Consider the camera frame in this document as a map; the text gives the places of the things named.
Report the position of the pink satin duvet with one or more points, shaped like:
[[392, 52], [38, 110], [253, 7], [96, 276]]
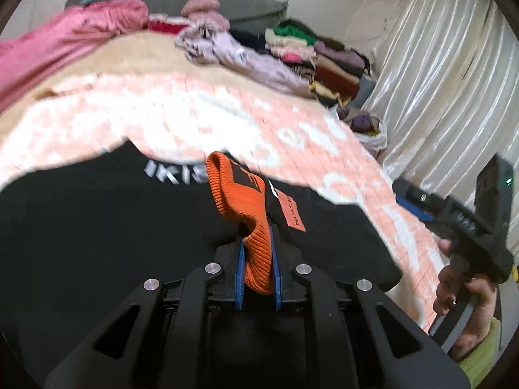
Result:
[[69, 35]]

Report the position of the peach and white fleece blanket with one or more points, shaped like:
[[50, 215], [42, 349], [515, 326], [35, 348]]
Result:
[[181, 118]]

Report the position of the red cloth by headboard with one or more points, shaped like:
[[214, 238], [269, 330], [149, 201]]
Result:
[[168, 25]]

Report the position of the pink fuzzy plush item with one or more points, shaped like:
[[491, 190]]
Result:
[[205, 10]]

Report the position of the cream satin curtain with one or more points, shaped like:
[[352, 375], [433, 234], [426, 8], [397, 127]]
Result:
[[447, 93]]

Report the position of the beige bed sheet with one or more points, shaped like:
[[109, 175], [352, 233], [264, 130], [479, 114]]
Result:
[[137, 53]]

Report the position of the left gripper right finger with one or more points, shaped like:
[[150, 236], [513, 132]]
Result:
[[347, 335]]

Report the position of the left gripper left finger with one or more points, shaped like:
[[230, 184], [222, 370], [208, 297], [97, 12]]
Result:
[[153, 339]]

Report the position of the black sweater with orange cuffs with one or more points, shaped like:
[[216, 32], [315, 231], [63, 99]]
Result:
[[76, 240]]

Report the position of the stack of folded clothes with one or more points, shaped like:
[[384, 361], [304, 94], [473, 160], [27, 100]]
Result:
[[338, 76]]

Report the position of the lilac crumpled garment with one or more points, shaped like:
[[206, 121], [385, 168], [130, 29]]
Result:
[[203, 43]]

